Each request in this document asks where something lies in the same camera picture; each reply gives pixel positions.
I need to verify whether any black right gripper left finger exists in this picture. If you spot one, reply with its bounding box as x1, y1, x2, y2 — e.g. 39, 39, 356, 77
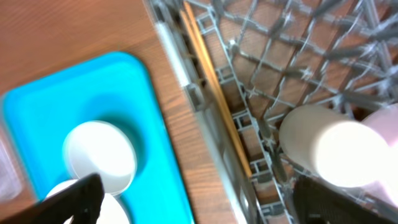
1, 174, 104, 224

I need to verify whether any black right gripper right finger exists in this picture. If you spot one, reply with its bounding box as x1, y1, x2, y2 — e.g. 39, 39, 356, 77
293, 176, 397, 224

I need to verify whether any large white plate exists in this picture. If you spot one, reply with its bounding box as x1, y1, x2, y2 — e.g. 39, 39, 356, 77
45, 179, 130, 224

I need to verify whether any grey-green small bowl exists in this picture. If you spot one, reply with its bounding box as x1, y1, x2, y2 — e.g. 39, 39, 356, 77
62, 120, 138, 195

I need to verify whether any white plastic cup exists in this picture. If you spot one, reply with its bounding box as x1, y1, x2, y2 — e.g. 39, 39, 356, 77
279, 105, 388, 188

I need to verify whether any pink small bowl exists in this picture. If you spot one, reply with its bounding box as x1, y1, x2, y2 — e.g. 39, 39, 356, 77
363, 103, 397, 207

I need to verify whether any clear plastic waste bin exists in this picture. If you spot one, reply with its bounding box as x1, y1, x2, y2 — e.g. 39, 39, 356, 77
1, 127, 23, 203

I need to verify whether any grey dishwasher rack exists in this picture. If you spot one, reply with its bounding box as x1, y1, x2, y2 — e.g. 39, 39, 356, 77
147, 0, 397, 223

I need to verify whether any teal serving tray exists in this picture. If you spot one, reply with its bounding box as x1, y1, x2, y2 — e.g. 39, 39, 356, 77
2, 52, 194, 223

